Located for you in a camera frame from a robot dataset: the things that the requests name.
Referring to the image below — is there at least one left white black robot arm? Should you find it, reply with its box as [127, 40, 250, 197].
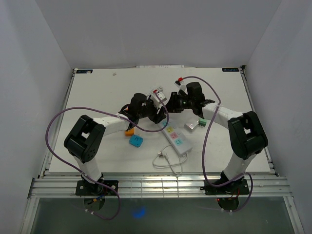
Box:
[64, 90, 169, 195]

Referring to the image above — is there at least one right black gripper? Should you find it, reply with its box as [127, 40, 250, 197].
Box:
[164, 92, 194, 114]

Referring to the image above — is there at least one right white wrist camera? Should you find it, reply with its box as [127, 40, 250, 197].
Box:
[175, 78, 186, 93]

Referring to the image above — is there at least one purple cable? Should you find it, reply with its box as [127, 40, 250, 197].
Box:
[45, 94, 171, 221]
[181, 76, 254, 213]

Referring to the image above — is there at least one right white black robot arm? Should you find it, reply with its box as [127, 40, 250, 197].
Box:
[166, 78, 268, 194]

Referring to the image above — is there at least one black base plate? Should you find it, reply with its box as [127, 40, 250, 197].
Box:
[75, 179, 119, 196]
[200, 178, 250, 195]

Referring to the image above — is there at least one right blue corner label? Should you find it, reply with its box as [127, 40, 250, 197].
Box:
[222, 68, 239, 72]

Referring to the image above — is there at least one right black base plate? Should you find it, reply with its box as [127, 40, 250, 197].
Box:
[200, 178, 250, 195]

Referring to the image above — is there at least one aluminium front rail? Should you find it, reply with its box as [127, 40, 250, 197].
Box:
[28, 174, 293, 198]

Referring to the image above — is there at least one bundled white cable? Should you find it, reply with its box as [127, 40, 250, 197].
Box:
[145, 85, 164, 95]

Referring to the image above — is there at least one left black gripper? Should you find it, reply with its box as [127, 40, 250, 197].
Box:
[137, 95, 166, 125]

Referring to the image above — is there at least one left blue corner label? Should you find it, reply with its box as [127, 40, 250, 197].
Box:
[76, 69, 93, 74]

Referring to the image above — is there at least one green plug adapter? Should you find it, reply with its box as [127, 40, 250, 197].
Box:
[198, 118, 207, 127]

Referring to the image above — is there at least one blue plug adapter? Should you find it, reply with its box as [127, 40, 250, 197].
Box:
[129, 134, 143, 148]

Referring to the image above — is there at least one pink plug adapter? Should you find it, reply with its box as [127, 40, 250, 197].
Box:
[184, 118, 198, 132]

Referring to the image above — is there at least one orange power adapter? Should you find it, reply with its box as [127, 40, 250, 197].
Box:
[124, 128, 135, 137]

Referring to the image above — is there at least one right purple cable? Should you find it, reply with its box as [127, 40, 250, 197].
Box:
[181, 76, 254, 213]

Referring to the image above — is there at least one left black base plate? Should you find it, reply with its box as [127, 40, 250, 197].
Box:
[75, 179, 119, 196]

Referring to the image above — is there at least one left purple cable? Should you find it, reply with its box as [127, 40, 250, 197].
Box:
[45, 94, 171, 221]

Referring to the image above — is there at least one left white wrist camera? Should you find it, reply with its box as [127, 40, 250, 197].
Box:
[150, 87, 167, 108]

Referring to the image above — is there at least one blue corner label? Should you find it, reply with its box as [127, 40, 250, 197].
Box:
[76, 69, 93, 74]
[222, 68, 239, 72]

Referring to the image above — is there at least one white pastel power strip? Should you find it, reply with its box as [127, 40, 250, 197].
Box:
[162, 118, 193, 156]

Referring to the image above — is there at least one power strip white cord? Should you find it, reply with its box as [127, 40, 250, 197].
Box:
[152, 144, 189, 176]

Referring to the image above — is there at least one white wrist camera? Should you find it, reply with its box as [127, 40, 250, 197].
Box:
[175, 78, 186, 93]
[150, 87, 167, 108]

